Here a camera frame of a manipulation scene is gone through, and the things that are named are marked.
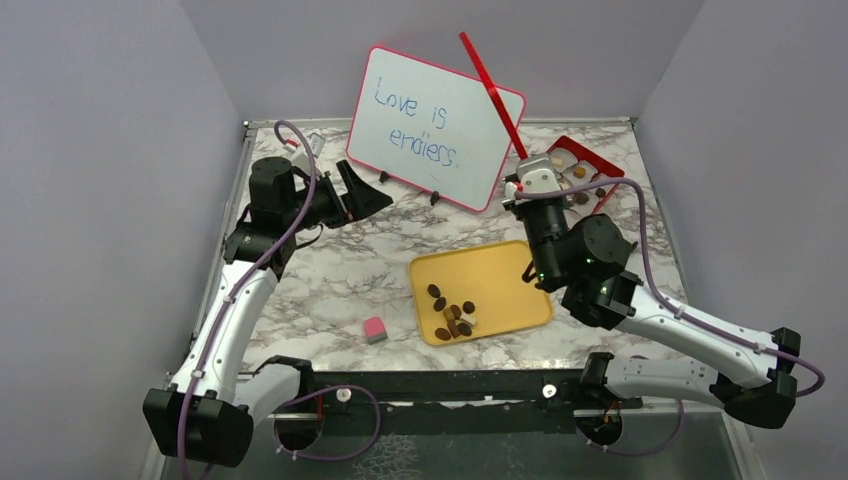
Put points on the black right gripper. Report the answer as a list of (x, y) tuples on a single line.
[(520, 207)]

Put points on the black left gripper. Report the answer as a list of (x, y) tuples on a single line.
[(360, 201)]

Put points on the red box lid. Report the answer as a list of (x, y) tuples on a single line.
[(494, 95)]

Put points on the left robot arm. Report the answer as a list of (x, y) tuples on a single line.
[(206, 414)]

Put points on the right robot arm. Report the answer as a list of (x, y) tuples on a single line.
[(743, 371)]

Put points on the red chocolate box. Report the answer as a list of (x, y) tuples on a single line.
[(573, 165)]

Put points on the dark oval chocolate front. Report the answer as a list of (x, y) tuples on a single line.
[(443, 334)]

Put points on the pink-framed whiteboard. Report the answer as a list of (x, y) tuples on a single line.
[(433, 128)]

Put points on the yellow plastic tray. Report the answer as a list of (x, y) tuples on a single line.
[(490, 276)]

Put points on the pink whiteboard eraser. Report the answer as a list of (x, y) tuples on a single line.
[(374, 330)]

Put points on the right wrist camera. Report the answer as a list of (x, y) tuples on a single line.
[(534, 175)]

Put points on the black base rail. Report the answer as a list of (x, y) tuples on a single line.
[(446, 403)]

